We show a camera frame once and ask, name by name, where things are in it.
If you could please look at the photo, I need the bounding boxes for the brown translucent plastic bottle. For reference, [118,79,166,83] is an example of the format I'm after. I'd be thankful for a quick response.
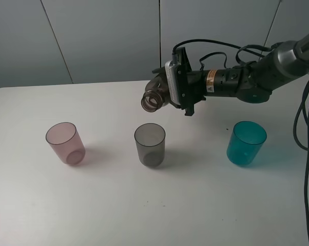
[141,73,170,113]

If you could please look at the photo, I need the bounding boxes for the pink translucent plastic cup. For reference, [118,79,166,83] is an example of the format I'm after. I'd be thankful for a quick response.
[45,122,86,166]

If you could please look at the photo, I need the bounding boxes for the teal translucent plastic cup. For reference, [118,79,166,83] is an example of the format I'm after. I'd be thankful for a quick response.
[226,121,267,166]

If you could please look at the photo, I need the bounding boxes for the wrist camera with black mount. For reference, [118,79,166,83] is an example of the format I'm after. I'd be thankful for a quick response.
[164,47,195,116]

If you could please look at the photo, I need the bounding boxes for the grey translucent plastic cup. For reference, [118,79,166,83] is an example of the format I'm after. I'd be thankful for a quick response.
[134,123,166,168]

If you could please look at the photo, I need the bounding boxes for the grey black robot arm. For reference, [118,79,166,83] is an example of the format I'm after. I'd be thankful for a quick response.
[144,34,309,109]

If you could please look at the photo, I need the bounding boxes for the black camera cable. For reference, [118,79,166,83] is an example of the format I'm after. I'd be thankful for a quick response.
[171,38,272,70]

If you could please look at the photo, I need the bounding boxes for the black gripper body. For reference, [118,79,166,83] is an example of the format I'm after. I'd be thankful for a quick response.
[186,68,249,103]

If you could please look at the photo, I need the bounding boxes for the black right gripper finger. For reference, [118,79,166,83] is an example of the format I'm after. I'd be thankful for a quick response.
[152,67,166,74]

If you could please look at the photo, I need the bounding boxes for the black hanging cable bundle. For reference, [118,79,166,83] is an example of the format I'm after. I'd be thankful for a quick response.
[293,57,309,246]

